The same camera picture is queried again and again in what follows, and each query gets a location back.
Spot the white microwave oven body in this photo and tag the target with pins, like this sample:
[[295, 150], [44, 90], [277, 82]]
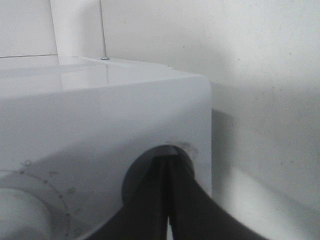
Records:
[[70, 128]]

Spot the white lower timer knob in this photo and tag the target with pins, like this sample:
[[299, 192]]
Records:
[[23, 216]]

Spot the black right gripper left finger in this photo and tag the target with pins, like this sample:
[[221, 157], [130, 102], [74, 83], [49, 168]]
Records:
[[145, 215]]

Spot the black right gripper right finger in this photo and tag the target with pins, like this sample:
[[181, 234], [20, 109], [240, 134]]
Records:
[[193, 215]]

